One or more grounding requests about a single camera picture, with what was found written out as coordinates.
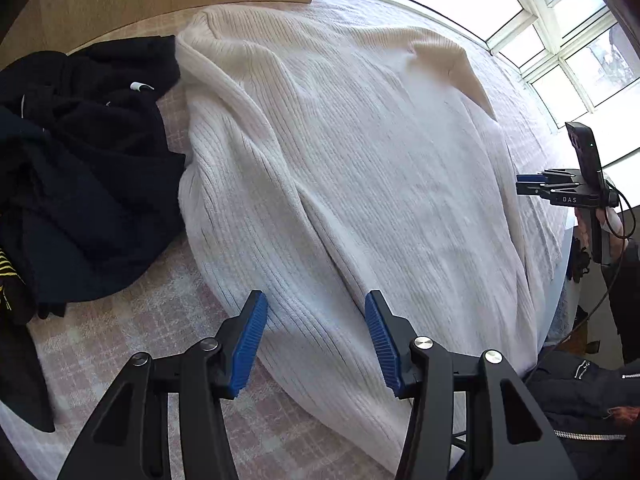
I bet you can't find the cream ribbed knit cardigan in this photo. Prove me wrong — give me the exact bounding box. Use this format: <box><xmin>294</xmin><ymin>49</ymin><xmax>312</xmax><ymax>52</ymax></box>
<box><xmin>176</xmin><ymin>2</ymin><xmax>561</xmax><ymax>461</ymax></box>

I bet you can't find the pink plaid blanket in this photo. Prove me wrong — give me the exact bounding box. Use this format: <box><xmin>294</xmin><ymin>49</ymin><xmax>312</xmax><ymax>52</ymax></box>
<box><xmin>0</xmin><ymin>0</ymin><xmax>571</xmax><ymax>480</ymax></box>

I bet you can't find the person in black jacket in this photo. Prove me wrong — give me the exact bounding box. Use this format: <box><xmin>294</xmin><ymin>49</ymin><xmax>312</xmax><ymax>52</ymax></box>
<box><xmin>525</xmin><ymin>187</ymin><xmax>638</xmax><ymax>381</ymax></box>

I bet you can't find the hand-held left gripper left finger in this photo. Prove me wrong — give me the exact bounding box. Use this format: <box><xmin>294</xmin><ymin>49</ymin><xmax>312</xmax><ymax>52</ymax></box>
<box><xmin>57</xmin><ymin>290</ymin><xmax>269</xmax><ymax>480</ymax></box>

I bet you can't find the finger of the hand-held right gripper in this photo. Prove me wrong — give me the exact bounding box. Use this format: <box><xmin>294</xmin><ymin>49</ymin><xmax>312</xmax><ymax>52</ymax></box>
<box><xmin>537</xmin><ymin>169</ymin><xmax>578</xmax><ymax>185</ymax></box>
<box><xmin>516</xmin><ymin>174</ymin><xmax>551</xmax><ymax>196</ymax></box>

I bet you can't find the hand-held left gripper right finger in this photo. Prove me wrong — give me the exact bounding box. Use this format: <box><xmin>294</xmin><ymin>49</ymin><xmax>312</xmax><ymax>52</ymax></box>
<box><xmin>364</xmin><ymin>290</ymin><xmax>578</xmax><ymax>480</ymax></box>

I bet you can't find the person's right hand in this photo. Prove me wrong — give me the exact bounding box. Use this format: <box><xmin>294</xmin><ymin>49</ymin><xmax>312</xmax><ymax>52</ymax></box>
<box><xmin>574</xmin><ymin>207</ymin><xmax>630</xmax><ymax>253</ymax></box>

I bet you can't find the black garment with yellow print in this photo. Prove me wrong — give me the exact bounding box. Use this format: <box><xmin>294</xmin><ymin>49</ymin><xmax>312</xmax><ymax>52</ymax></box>
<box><xmin>0</xmin><ymin>35</ymin><xmax>187</xmax><ymax>433</ymax></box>

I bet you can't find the white window frame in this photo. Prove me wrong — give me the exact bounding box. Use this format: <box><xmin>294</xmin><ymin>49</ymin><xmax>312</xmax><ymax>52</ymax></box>
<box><xmin>325</xmin><ymin>0</ymin><xmax>640</xmax><ymax>181</ymax></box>

